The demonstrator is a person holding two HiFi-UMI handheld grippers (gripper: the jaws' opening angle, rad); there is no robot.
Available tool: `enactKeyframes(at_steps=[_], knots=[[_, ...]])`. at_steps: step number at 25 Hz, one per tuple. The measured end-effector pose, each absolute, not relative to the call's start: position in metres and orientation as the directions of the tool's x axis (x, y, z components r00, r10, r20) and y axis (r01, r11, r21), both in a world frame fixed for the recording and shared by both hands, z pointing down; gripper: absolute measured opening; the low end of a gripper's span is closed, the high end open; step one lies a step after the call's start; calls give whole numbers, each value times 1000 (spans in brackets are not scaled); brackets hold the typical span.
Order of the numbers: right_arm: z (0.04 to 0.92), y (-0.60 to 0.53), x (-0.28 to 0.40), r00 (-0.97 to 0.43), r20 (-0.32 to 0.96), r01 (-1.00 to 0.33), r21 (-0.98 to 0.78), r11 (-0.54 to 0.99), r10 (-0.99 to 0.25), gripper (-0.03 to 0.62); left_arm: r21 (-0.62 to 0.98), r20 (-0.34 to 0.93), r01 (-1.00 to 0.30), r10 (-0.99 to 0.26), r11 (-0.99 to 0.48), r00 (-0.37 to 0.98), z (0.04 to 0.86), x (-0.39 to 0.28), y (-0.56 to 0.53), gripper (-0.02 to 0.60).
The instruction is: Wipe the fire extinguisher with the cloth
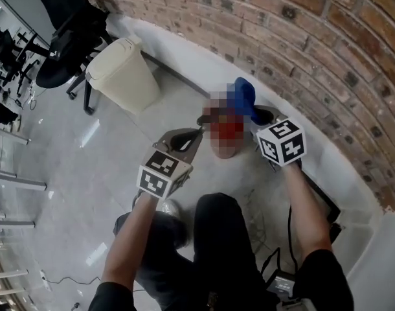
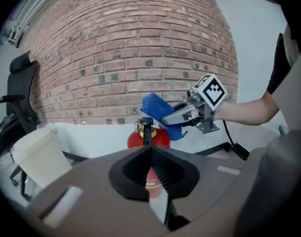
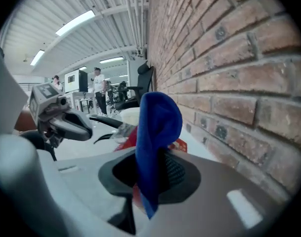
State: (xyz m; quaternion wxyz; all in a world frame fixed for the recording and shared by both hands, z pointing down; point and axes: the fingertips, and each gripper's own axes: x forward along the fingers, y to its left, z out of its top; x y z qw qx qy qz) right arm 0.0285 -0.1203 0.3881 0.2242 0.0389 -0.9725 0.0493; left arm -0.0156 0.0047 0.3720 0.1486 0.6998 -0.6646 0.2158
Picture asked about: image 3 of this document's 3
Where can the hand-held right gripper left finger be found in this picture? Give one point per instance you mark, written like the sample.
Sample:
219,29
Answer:
86,181

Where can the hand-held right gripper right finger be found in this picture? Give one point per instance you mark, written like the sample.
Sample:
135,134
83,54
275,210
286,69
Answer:
214,194

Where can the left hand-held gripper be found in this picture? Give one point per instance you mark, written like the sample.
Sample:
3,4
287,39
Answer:
45,100

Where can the red fire extinguisher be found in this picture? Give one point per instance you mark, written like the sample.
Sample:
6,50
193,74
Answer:
129,142

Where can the blue cloth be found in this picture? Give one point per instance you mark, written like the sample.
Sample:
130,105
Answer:
158,122

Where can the person's left forearm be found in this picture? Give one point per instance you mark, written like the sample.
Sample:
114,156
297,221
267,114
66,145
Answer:
24,122

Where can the white table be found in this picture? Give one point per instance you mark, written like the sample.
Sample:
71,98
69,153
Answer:
76,94

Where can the white and black cabinet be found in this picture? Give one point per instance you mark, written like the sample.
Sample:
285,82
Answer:
72,83

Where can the cream trash bin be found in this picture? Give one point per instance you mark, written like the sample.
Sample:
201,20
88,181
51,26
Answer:
129,116

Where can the long ceiling light panel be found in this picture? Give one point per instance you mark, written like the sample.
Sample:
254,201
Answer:
75,23
111,60
82,68
37,57

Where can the black office chair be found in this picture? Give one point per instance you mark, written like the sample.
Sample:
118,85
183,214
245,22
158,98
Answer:
146,80

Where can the row of white ceiling pipes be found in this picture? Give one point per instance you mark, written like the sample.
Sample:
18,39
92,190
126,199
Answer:
138,21

